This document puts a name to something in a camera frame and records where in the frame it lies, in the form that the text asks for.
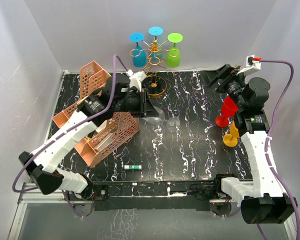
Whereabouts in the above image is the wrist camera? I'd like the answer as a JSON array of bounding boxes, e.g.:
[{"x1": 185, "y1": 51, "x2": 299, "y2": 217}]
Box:
[
  {"x1": 236, "y1": 54, "x2": 262, "y2": 77},
  {"x1": 126, "y1": 69, "x2": 147, "y2": 91}
]

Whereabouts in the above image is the blue wine glass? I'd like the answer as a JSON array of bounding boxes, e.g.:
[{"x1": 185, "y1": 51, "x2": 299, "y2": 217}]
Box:
[{"x1": 129, "y1": 32, "x2": 147, "y2": 68}]

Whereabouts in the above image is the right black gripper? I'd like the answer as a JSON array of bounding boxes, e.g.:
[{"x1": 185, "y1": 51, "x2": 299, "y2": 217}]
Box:
[{"x1": 199, "y1": 64, "x2": 249, "y2": 110}]

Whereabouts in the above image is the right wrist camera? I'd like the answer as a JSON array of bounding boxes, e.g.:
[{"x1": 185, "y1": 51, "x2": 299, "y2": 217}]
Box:
[{"x1": 236, "y1": 54, "x2": 262, "y2": 77}]

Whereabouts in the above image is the green wine glass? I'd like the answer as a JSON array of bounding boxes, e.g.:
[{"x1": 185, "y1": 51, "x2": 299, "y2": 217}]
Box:
[{"x1": 165, "y1": 32, "x2": 183, "y2": 68}]

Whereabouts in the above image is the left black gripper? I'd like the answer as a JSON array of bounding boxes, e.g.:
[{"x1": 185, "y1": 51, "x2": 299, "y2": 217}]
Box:
[{"x1": 113, "y1": 88, "x2": 159, "y2": 118}]

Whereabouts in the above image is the silver box in organizer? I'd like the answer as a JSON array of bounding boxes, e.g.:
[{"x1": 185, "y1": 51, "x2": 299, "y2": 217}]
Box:
[{"x1": 94, "y1": 133, "x2": 116, "y2": 152}]

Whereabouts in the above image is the gold wire glass rack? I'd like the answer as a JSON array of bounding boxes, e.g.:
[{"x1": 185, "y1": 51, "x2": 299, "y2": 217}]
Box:
[{"x1": 142, "y1": 39, "x2": 169, "y2": 98}]

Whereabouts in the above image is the pink plastic file organizer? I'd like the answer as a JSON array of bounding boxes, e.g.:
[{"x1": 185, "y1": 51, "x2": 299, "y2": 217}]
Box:
[{"x1": 52, "y1": 60, "x2": 140, "y2": 168}]

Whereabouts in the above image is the green white glue stick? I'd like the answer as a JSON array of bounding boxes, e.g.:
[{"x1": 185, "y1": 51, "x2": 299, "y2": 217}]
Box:
[{"x1": 124, "y1": 165, "x2": 142, "y2": 170}]

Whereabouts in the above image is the clear wine glass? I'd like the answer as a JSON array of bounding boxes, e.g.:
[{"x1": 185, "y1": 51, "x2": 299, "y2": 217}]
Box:
[{"x1": 142, "y1": 106, "x2": 181, "y2": 132}]

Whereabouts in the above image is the yellow wine glass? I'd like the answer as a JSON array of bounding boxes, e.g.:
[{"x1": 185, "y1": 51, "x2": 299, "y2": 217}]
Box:
[{"x1": 222, "y1": 121, "x2": 240, "y2": 148}]

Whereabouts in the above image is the red wine glass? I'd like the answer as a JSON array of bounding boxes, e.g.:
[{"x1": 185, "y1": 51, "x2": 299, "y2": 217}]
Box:
[{"x1": 215, "y1": 96, "x2": 239, "y2": 128}]

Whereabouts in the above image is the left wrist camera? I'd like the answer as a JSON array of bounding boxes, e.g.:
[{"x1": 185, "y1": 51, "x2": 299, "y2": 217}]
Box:
[{"x1": 126, "y1": 69, "x2": 147, "y2": 91}]

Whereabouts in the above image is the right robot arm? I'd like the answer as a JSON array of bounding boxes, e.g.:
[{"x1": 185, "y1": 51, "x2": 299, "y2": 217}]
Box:
[{"x1": 200, "y1": 64, "x2": 297, "y2": 224}]

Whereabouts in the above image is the cyan wine glass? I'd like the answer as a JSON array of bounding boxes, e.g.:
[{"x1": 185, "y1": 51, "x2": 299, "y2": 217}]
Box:
[{"x1": 148, "y1": 26, "x2": 163, "y2": 41}]

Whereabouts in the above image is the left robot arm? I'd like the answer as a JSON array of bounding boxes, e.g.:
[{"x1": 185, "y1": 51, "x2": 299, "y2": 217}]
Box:
[{"x1": 18, "y1": 70, "x2": 159, "y2": 200}]

